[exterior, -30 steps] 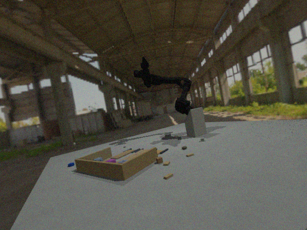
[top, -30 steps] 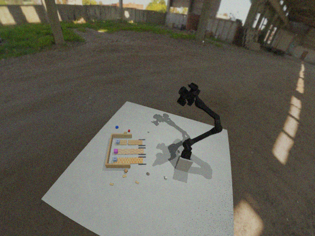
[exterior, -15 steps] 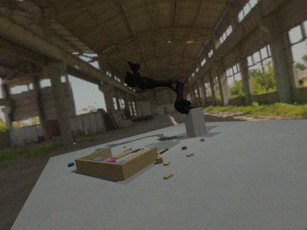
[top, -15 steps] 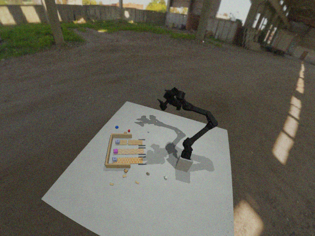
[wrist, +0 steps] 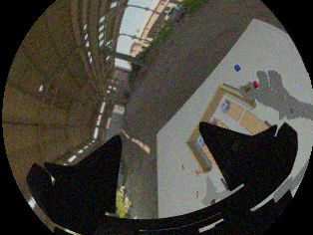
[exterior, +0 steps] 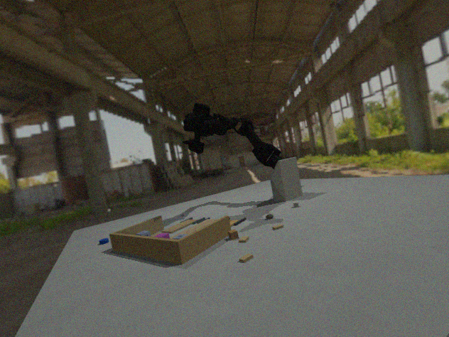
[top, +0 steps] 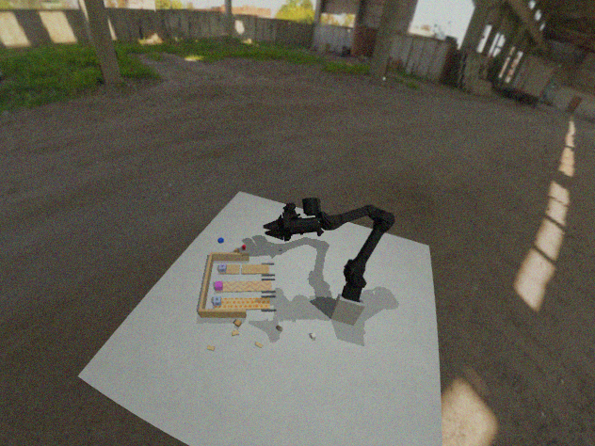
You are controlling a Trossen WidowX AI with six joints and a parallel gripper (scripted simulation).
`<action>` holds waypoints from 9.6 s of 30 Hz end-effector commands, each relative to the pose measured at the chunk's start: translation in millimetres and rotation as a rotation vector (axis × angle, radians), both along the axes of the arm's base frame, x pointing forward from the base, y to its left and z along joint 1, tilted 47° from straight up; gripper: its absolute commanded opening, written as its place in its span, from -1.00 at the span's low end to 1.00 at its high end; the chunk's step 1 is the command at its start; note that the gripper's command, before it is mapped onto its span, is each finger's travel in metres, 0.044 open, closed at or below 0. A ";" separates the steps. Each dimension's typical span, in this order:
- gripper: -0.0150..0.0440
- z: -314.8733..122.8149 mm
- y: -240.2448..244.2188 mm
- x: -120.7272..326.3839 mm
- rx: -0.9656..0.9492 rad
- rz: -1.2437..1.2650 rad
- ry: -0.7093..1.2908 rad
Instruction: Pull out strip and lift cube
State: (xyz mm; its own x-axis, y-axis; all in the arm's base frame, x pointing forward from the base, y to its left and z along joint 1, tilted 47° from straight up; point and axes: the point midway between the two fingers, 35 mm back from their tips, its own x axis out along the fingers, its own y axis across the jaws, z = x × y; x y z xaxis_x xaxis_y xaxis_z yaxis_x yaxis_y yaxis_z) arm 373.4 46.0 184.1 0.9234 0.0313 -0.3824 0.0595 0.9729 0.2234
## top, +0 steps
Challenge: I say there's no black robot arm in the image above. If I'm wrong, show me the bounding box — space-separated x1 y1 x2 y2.
283 198 395 302

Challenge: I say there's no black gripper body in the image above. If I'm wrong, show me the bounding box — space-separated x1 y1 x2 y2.
282 212 306 241

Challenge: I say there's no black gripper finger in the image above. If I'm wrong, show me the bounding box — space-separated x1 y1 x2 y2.
263 215 283 232
265 230 283 240

